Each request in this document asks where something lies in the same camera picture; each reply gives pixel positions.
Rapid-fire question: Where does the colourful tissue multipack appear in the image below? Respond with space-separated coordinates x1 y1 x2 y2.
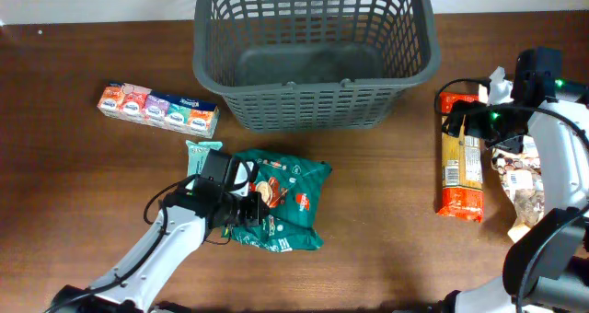
97 82 220 138

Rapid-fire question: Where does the green coffee bag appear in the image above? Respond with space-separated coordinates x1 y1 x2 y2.
223 149 332 253

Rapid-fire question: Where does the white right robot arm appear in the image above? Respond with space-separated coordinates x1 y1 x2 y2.
433 47 588 312

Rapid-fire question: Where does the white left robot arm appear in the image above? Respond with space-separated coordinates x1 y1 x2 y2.
47 176 270 312

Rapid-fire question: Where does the light blue snack bar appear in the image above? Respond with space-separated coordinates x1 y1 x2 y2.
186 141 223 176

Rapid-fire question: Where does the beige brown snack bag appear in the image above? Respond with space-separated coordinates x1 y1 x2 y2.
490 135 545 243

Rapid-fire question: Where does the red spaghetti packet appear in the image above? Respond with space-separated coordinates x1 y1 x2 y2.
437 115 484 223

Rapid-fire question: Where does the grey plastic basket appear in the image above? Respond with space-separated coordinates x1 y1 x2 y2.
192 0 441 133

